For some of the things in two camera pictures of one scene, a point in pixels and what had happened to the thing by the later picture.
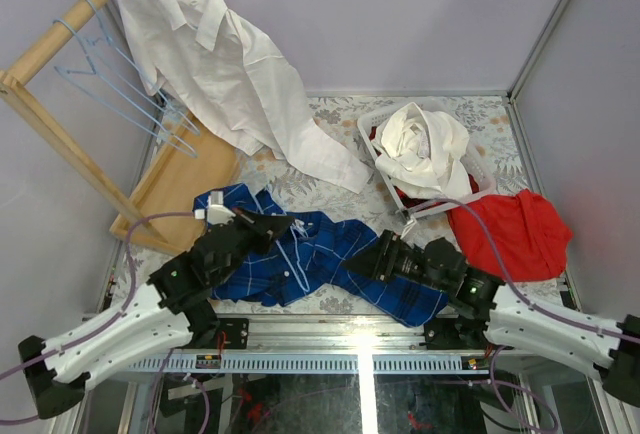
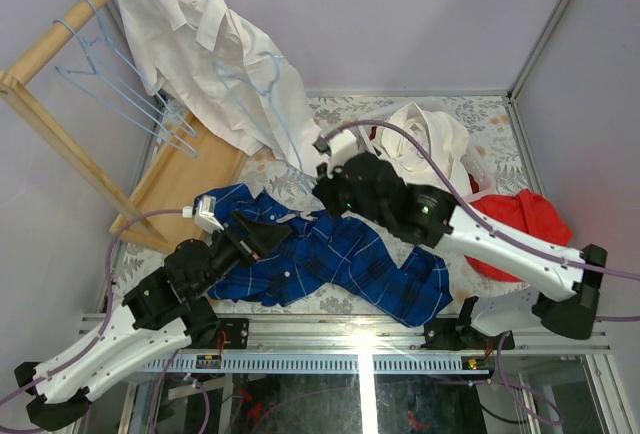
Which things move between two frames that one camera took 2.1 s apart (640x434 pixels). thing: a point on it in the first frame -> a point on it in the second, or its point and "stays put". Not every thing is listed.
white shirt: (219, 68) stays put
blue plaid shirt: (311, 256) stays put
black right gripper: (378, 262) -> (324, 188)
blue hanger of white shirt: (107, 49) stays put
